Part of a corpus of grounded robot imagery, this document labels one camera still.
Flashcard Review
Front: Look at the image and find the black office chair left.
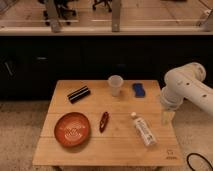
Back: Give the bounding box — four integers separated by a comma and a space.
37, 0, 76, 26

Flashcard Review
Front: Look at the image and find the black ribbed rectangular case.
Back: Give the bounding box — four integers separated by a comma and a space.
68, 86, 91, 103

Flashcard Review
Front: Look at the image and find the blue sponge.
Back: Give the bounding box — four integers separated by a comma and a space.
132, 83, 145, 98

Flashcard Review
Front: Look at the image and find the translucent plastic cup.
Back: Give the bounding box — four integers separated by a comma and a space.
107, 75, 124, 97

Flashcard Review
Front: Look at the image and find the red ceramic bowl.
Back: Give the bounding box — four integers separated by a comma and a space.
54, 112, 90, 147

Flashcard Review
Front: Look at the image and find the black office chair right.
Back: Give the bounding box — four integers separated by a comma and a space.
92, 0, 112, 12

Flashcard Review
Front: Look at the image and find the black cable on floor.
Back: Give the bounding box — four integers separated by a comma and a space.
186, 152, 213, 171

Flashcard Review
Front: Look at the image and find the white tube bottle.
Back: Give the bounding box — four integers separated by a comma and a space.
131, 112, 157, 146

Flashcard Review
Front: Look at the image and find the black office chair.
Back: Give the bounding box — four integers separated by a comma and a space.
37, 0, 76, 26
92, 0, 112, 12

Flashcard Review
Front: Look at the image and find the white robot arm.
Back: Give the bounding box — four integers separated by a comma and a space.
159, 62, 213, 125

